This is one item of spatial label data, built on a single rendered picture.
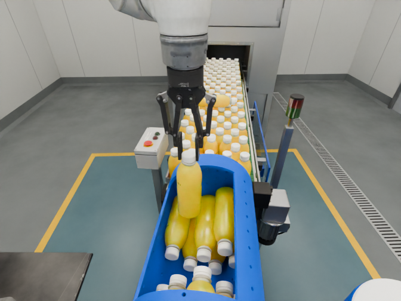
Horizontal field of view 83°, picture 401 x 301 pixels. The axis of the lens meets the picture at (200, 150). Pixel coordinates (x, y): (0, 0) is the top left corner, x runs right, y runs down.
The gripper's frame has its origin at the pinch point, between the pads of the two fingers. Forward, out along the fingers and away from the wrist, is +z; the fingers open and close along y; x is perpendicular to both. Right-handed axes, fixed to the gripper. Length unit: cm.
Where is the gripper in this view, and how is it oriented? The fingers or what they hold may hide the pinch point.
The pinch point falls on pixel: (188, 147)
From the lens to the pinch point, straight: 57.5
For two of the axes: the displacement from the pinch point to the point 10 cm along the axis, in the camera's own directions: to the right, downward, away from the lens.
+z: 0.0, 8.1, 5.9
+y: 9.9, 0.6, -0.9
